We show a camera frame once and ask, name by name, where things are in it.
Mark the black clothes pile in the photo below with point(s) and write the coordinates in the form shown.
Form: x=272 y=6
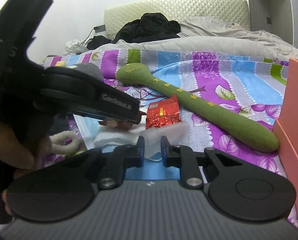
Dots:
x=150 y=27

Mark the person left hand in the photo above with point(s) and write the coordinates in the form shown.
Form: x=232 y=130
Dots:
x=16 y=155

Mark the striped colourful bed sheet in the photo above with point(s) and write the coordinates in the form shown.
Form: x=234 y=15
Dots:
x=141 y=209

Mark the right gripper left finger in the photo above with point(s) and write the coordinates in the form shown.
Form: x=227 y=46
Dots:
x=64 y=190

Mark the white textured tissue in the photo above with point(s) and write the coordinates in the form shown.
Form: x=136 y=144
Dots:
x=177 y=134

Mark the grey white penguin plush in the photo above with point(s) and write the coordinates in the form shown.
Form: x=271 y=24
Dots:
x=80 y=71

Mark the red foil tea packet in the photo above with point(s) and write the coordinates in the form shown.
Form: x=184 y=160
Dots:
x=163 y=113

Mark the wall power socket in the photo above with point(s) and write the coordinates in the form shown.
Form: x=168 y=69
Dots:
x=99 y=28

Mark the small black clothes heap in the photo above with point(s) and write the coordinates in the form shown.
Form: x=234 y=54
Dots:
x=97 y=41

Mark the white rope ring toy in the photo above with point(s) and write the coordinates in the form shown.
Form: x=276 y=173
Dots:
x=66 y=143

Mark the blue face mask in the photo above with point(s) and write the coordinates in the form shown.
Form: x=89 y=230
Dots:
x=95 y=135

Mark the white crumpled clothes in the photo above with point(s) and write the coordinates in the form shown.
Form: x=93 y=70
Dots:
x=74 y=47

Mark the grey duvet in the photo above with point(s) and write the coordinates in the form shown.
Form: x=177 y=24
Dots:
x=210 y=34

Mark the orange cardboard box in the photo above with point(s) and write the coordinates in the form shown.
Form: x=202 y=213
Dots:
x=286 y=127

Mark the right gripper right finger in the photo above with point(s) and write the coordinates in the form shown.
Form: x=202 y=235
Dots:
x=233 y=186

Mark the cream quilted headboard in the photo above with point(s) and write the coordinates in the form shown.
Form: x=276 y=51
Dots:
x=236 y=11

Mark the green plush massage stick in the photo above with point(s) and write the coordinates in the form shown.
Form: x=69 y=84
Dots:
x=249 y=132

